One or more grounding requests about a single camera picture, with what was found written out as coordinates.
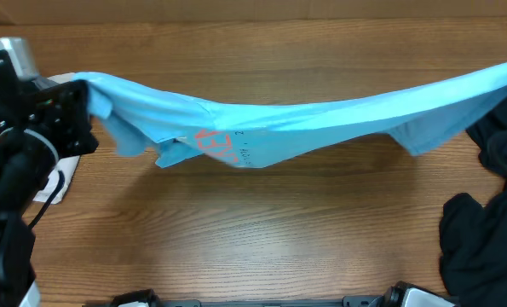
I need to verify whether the light blue t-shirt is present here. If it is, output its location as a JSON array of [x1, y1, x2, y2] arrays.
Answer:
[[75, 62, 507, 168]]

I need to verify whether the crumpled black garment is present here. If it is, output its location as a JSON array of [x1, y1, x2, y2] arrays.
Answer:
[[440, 98, 507, 306]]

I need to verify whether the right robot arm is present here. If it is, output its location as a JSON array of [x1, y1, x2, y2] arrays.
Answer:
[[377, 281, 458, 307]]

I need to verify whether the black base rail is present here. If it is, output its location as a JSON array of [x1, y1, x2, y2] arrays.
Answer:
[[84, 289, 383, 307]]

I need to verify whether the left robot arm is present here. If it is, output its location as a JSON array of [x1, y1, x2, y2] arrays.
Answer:
[[0, 64, 98, 306]]

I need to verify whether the folded white garment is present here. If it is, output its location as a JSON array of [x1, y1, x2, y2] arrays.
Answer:
[[33, 72, 80, 204]]

